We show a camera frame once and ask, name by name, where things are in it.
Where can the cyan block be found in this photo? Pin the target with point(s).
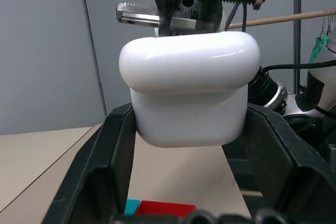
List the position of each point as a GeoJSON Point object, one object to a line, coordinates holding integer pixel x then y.
{"type": "Point", "coordinates": [130, 206]}

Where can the green cloth item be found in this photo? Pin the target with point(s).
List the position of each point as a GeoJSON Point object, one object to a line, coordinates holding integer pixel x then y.
{"type": "Point", "coordinates": [319, 47]}

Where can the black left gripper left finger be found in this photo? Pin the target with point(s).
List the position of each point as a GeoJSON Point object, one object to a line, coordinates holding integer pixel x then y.
{"type": "Point", "coordinates": [92, 161]}

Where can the black robot waist part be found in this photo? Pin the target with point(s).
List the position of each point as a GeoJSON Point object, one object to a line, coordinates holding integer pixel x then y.
{"type": "Point", "coordinates": [304, 129]}

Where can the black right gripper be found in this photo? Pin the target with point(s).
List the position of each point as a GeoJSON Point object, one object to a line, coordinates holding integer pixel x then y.
{"type": "Point", "coordinates": [187, 1]}

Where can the white earbuds charging case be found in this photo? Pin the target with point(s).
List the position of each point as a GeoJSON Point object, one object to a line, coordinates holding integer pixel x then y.
{"type": "Point", "coordinates": [189, 77]}

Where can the wooden rod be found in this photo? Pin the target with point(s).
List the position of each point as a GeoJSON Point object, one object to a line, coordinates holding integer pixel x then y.
{"type": "Point", "coordinates": [283, 19]}

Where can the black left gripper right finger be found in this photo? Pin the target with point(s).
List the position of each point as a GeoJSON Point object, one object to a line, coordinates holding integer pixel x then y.
{"type": "Point", "coordinates": [278, 166]}

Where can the red block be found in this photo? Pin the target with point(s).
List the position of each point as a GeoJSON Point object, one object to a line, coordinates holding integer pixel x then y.
{"type": "Point", "coordinates": [165, 208]}

